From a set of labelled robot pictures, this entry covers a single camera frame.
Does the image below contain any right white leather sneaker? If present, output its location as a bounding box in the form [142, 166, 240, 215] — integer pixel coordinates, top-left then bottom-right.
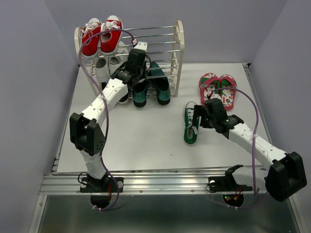
[108, 41, 129, 74]

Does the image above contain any right black canvas sneaker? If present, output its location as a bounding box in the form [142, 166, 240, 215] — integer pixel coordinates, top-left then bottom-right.
[119, 93, 129, 105]

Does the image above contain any red canvas sneaker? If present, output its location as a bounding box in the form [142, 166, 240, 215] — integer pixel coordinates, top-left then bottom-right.
[100, 15, 123, 55]
[80, 17, 102, 58]

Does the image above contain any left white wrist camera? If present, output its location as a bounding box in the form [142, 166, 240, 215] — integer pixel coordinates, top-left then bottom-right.
[133, 41, 148, 52]

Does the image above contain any pink flip flop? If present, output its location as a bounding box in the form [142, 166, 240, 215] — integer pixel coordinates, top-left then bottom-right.
[219, 74, 237, 111]
[199, 73, 220, 105]

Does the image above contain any right red canvas sneaker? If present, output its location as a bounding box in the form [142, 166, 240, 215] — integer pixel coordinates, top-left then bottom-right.
[100, 15, 123, 55]

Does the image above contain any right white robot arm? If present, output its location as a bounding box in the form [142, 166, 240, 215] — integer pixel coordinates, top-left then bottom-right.
[192, 99, 307, 202]

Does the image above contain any aluminium mounting rail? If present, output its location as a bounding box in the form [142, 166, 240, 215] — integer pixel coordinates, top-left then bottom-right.
[40, 166, 270, 197]

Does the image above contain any cream metal shoe shelf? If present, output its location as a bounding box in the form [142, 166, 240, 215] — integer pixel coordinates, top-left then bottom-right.
[74, 20, 185, 98]

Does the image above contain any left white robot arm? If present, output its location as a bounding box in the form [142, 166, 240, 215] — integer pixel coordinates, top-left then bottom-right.
[69, 48, 147, 193]

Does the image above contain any left red canvas sneaker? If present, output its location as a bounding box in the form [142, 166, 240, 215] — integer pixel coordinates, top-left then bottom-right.
[80, 17, 102, 58]

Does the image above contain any left white leather sneaker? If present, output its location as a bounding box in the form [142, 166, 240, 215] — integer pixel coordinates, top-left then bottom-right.
[95, 58, 110, 83]

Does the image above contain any green canvas sneaker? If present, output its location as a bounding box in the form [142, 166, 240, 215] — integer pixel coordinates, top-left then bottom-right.
[144, 54, 151, 73]
[183, 101, 198, 146]

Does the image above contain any white leather sneaker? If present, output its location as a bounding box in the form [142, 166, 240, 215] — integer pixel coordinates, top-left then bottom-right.
[95, 58, 110, 83]
[108, 41, 129, 74]

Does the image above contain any dark green loafer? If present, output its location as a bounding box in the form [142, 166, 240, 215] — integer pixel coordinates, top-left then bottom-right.
[132, 80, 149, 107]
[148, 62, 171, 105]

